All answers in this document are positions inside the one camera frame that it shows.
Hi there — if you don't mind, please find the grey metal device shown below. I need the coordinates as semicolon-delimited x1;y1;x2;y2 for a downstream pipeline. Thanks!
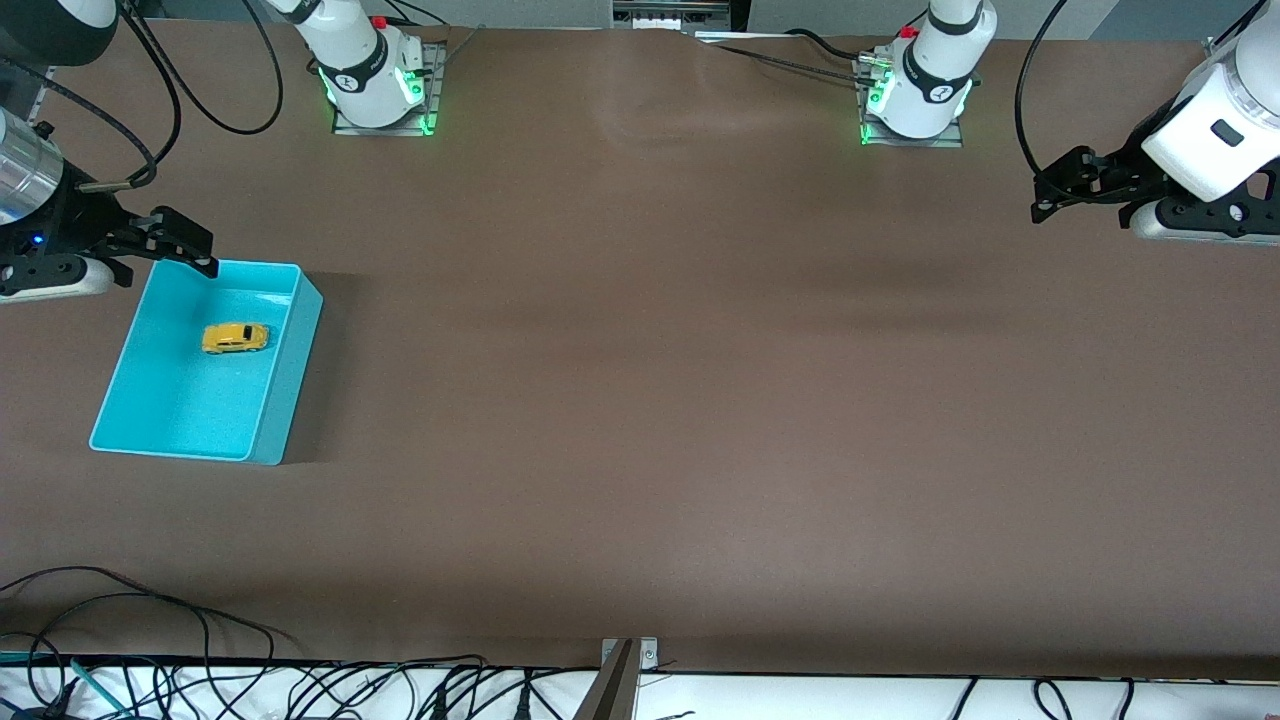
612;0;736;31

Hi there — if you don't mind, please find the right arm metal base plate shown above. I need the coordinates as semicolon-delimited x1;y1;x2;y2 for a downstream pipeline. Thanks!
332;42;446;137

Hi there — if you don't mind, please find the small metal bracket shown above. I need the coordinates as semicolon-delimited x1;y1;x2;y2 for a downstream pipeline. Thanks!
600;637;659;673

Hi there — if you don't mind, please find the yellow beetle toy car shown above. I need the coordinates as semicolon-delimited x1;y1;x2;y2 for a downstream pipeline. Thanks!
201;321;271;356

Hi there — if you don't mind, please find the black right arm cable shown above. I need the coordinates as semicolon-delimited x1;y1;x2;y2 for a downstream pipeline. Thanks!
0;0;284;191

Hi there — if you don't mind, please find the long looping black cable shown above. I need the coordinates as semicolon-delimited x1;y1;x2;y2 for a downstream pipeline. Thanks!
0;566;276;666

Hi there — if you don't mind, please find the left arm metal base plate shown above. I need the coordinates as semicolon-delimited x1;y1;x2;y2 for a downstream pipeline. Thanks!
860;55;966;149

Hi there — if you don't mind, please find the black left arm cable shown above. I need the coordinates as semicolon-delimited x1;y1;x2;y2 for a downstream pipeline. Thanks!
1013;0;1271;181

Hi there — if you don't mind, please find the thin black table cable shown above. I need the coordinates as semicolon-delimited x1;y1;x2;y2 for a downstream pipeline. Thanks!
695;30;871;86

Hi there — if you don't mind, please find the grey metal bar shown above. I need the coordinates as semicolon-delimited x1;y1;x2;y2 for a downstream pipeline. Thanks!
572;640;638;720

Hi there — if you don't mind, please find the turquoise plastic bin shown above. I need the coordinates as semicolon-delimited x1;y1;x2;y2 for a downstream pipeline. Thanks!
88;260;325;467

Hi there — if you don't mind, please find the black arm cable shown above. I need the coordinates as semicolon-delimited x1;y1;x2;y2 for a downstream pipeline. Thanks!
0;0;284;191
1013;0;1271;181

